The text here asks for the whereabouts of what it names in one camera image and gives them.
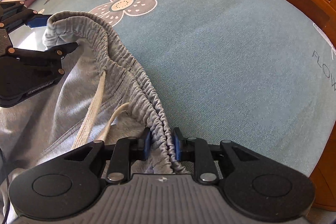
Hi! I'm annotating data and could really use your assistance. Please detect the grey sweatpants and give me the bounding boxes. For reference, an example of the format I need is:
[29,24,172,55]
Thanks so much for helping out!
[0,10,193,214]

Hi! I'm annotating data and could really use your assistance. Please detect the teal floral bed sheet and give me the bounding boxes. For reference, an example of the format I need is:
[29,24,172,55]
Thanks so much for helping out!
[0,0,336,177]

